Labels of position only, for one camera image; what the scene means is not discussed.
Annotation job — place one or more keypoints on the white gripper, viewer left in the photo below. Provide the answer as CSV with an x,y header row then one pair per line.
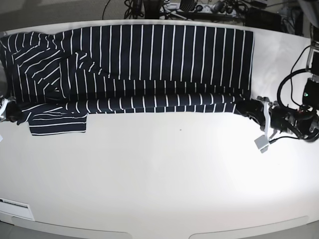
x,y
11,112

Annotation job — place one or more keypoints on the white gripper, viewer right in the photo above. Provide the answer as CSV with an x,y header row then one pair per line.
x,y
256,110

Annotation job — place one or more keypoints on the wrist camera, viewer right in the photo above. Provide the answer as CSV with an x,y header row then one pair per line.
x,y
262,143

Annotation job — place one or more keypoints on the white power strip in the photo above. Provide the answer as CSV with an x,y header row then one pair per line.
x,y
199,8

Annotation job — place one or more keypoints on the black equipment box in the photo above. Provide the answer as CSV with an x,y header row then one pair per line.
x,y
262,19

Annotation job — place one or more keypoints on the navy white striped T-shirt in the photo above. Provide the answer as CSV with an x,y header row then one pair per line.
x,y
57,80

